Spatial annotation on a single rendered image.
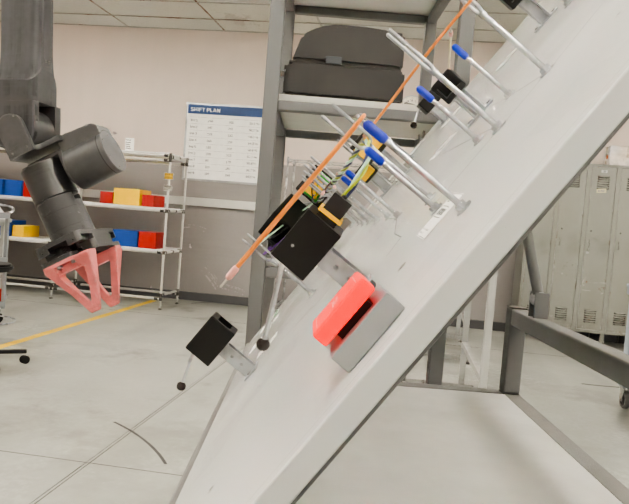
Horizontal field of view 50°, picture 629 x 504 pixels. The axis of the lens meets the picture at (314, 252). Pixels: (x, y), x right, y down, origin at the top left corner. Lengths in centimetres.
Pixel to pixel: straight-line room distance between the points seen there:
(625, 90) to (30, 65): 72
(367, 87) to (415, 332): 136
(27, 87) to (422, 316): 67
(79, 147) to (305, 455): 59
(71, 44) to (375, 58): 782
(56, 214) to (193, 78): 780
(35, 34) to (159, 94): 784
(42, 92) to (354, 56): 97
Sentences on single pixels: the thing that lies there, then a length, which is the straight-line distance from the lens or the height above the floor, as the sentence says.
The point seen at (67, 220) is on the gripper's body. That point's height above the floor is 114.
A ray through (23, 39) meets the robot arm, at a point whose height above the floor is 137.
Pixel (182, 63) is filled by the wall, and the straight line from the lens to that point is 877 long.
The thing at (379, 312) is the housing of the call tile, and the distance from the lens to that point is 44.
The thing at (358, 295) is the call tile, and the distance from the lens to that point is 44.
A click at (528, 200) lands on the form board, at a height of 119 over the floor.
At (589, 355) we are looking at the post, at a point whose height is 98.
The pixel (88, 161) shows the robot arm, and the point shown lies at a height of 122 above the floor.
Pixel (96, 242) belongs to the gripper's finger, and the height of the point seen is 112.
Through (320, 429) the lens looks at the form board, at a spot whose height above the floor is 105.
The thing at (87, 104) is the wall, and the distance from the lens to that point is 915.
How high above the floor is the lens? 117
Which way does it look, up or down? 3 degrees down
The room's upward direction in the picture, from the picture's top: 5 degrees clockwise
